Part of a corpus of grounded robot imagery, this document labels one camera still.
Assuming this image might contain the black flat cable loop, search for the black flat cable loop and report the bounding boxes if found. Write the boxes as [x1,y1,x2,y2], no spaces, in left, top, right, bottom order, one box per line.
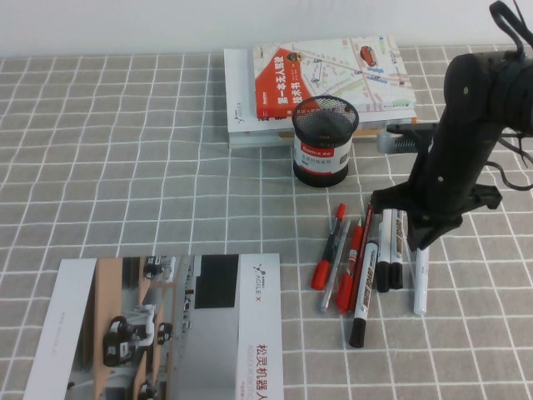
[488,0,531,58]

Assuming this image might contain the grey checked tablecloth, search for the grey checked tablecloth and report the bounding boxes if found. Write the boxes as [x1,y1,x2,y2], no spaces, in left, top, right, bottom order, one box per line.
[0,43,533,400]

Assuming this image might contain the map cover book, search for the map cover book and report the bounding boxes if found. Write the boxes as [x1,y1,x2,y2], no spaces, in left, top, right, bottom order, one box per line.
[252,35,417,121]

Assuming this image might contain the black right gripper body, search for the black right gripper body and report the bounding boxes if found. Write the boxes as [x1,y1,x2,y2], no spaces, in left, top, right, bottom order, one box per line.
[370,119,502,227]

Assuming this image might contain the silver pen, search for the silver pen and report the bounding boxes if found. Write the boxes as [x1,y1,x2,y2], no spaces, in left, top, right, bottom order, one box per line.
[318,219,352,314]

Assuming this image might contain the tan edged book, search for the tan edged book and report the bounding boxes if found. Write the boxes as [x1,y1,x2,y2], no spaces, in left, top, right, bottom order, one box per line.
[276,117,418,142]

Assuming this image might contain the black mesh pen holder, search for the black mesh pen holder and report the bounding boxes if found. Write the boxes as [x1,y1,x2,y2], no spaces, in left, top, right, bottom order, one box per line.
[291,95,360,188]

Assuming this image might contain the pale grey book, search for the pale grey book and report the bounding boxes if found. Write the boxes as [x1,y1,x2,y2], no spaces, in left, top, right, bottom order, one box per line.
[227,131,295,150]

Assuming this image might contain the whiteboard marker with white body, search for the whiteboard marker with white body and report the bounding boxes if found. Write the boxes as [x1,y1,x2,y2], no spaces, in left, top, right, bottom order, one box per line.
[348,237,380,349]

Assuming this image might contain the black pen with red cap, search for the black pen with red cap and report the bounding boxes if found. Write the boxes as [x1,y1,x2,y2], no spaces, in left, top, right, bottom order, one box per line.
[310,202,347,292]

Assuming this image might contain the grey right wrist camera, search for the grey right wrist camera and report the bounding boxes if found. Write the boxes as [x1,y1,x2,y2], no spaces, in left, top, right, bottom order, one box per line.
[376,122,438,154]

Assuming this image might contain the red pencil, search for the red pencil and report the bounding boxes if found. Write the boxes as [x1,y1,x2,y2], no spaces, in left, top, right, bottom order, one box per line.
[347,202,375,313]

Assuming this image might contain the thin black cable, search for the thin black cable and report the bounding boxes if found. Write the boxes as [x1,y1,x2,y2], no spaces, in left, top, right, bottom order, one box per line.
[482,131,533,192]

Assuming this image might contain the white pen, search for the white pen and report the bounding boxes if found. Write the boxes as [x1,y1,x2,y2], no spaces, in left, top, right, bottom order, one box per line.
[412,247,431,317]

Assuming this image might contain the white marker with black cap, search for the white marker with black cap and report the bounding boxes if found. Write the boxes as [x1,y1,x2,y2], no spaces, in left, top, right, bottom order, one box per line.
[389,210,406,291]
[376,207,394,293]

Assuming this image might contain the AgileX photo brochure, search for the AgileX photo brochure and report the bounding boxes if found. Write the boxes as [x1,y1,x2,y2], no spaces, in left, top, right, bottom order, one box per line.
[22,252,284,400]

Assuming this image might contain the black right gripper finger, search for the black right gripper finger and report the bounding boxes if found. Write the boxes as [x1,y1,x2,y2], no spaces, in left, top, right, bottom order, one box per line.
[406,215,435,251]
[424,219,463,251]

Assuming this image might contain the red gel pen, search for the red gel pen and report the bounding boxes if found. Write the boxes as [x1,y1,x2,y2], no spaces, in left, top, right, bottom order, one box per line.
[335,218,364,316]

